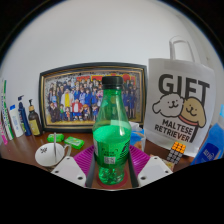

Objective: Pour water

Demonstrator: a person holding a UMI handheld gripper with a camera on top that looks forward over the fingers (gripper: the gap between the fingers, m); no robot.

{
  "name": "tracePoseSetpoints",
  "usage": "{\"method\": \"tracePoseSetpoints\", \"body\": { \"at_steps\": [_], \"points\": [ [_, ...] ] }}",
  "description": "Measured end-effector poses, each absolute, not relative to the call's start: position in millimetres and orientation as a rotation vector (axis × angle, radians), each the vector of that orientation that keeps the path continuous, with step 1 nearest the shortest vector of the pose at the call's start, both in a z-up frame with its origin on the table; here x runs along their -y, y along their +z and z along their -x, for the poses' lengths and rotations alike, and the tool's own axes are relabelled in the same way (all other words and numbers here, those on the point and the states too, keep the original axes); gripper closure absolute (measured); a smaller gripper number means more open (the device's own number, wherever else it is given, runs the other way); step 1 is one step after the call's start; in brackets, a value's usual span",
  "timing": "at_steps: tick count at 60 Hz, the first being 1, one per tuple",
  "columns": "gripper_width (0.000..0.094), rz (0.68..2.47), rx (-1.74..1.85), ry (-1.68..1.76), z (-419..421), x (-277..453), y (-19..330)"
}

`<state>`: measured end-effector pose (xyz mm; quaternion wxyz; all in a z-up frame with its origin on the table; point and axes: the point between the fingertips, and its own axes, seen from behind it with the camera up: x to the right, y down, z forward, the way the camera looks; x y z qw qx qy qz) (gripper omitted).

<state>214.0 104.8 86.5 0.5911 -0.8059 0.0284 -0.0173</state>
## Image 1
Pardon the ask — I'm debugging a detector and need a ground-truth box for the green white printed tube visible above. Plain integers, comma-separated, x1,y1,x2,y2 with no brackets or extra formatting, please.
0,79,15,141

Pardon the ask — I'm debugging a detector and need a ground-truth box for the pink printed tube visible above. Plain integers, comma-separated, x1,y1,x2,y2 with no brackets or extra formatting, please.
0,119,8,146

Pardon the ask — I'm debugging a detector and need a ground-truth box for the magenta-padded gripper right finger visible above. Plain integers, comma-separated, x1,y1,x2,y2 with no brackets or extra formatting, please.
129,144,174,188

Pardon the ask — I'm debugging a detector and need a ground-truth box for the white stirrer stick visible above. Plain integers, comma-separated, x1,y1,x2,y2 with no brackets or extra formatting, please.
53,132,58,161

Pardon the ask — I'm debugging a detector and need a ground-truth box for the green plastic drink bottle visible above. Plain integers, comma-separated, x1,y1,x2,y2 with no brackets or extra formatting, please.
91,75,133,186

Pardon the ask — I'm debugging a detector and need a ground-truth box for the camouflage print paper cup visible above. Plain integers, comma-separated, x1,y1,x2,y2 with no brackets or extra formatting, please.
34,142,73,168

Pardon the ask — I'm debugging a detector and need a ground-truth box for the framed group picture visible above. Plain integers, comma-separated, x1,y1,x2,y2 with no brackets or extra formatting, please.
38,62,148,134

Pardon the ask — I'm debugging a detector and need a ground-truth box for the dark blue pump bottle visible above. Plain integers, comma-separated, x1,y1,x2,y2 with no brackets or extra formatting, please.
17,94,33,137

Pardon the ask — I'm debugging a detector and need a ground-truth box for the white printed gift bag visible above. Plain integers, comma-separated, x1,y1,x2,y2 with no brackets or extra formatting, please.
143,35,217,158

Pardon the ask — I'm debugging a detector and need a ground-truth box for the small beige box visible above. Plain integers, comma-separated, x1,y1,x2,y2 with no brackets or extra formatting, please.
161,157,176,172

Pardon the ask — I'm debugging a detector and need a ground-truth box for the puzzle cube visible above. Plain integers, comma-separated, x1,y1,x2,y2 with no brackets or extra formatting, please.
165,141,187,165

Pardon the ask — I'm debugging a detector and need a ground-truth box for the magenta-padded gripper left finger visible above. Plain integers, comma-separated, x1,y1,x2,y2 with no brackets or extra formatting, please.
50,143,98,188

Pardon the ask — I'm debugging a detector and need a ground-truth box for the white bottle with blue cap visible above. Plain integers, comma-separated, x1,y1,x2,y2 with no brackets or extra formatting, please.
8,104,25,138

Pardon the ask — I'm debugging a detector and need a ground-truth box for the dark pump bottle yellow label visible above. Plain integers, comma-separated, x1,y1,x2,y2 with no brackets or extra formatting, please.
27,98,44,137

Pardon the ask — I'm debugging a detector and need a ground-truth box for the blue refill pouch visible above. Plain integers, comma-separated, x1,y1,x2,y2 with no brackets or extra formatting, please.
190,104,224,166

